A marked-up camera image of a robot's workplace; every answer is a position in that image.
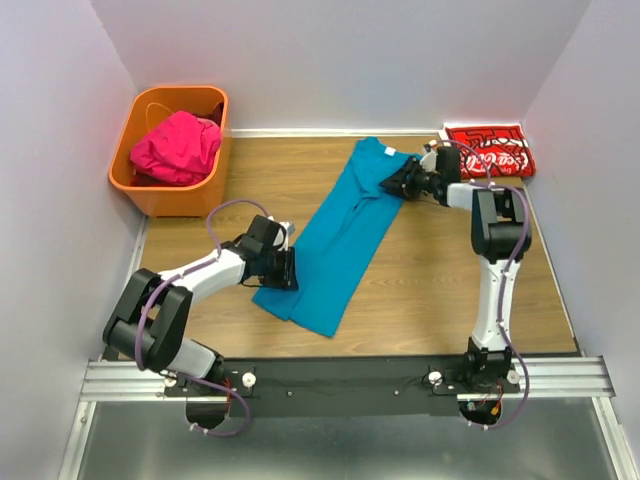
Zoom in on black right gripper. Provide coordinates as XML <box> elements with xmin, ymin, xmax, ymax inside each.
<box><xmin>378</xmin><ymin>155</ymin><xmax>440</xmax><ymax>202</ymax></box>

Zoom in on blue t shirt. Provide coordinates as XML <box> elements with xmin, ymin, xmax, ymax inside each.
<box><xmin>253</xmin><ymin>137</ymin><xmax>410</xmax><ymax>338</ymax></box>

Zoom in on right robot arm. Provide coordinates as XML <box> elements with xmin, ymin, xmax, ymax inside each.
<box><xmin>380</xmin><ymin>141</ymin><xmax>532</xmax><ymax>392</ymax></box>

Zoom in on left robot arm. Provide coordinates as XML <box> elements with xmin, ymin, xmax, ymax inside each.
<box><xmin>102</xmin><ymin>215</ymin><xmax>298</xmax><ymax>395</ymax></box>

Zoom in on folded red coca-cola shirt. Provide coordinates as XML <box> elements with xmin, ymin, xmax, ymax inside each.
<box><xmin>442</xmin><ymin>122</ymin><xmax>537</xmax><ymax>179</ymax></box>

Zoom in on pink t shirt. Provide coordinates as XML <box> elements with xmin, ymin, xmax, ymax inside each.
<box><xmin>129</xmin><ymin>111</ymin><xmax>222</xmax><ymax>187</ymax></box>

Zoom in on orange plastic laundry basket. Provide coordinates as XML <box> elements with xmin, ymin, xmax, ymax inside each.
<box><xmin>108</xmin><ymin>85</ymin><xmax>232</xmax><ymax>217</ymax></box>

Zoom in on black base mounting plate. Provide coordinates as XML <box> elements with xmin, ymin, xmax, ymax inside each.
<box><xmin>165</xmin><ymin>353</ymin><xmax>523</xmax><ymax>428</ymax></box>

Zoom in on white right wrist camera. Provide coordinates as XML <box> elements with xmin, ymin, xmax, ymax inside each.
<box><xmin>420</xmin><ymin>140</ymin><xmax>438</xmax><ymax>172</ymax></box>

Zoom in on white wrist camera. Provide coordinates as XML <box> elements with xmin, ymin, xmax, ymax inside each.
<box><xmin>274</xmin><ymin>221</ymin><xmax>295</xmax><ymax>250</ymax></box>
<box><xmin>420</xmin><ymin>140</ymin><xmax>438</xmax><ymax>172</ymax></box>

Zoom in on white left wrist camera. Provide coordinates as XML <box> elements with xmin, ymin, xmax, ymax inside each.
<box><xmin>274</xmin><ymin>221</ymin><xmax>295</xmax><ymax>250</ymax></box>

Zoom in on aluminium extrusion rail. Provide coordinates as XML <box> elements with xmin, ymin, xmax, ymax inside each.
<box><xmin>59</xmin><ymin>355</ymin><xmax>621</xmax><ymax>479</ymax></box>

